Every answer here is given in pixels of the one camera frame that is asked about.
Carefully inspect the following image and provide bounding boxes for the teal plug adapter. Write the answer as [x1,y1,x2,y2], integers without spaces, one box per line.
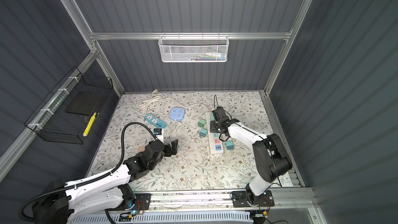
[225,141,234,150]
[199,128,208,138]

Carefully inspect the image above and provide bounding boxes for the green plug adapter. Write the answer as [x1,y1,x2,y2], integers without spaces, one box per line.
[198,119,206,128]
[209,113,215,121]

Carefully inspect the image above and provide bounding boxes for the long white power strip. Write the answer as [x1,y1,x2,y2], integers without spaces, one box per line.
[205,112,224,156]

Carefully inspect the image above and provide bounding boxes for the teal small power strip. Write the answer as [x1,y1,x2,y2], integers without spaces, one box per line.
[145,114,167,129]

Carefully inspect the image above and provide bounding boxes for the blue square power socket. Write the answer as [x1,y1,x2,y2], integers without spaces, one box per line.
[169,107,185,122]

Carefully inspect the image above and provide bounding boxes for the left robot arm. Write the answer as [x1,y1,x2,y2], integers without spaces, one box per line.
[32,140,178,224]

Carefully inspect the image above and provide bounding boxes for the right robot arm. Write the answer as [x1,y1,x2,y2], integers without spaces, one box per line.
[210,106,293,200]

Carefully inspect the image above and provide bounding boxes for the pens in white basket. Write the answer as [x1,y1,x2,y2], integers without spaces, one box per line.
[183,52,227,62]

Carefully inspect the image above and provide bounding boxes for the yellow marker pen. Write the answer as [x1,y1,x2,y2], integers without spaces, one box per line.
[83,112,97,137]

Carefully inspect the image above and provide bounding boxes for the white vented cover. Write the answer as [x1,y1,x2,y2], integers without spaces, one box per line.
[69,211,254,224]

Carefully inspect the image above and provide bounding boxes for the blue socket white cable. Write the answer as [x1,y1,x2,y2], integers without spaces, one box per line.
[169,120,182,142]

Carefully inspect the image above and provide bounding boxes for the black corrugated cable hose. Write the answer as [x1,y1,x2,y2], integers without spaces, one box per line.
[18,122,158,223]

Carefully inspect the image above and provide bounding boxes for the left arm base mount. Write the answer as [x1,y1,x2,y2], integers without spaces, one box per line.
[108,194,152,211]

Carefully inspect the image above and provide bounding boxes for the white power strip cable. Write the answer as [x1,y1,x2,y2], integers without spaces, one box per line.
[138,89,212,114]

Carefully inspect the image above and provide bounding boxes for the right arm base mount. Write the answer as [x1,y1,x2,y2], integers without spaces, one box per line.
[230,190,275,208]

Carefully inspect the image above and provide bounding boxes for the white wire basket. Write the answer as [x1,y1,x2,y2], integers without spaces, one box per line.
[158,35,230,63]

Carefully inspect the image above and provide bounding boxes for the black wire basket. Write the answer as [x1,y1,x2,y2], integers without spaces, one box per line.
[24,67,114,145]

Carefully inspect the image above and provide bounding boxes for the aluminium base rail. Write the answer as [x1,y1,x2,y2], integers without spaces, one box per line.
[63,188,318,214]

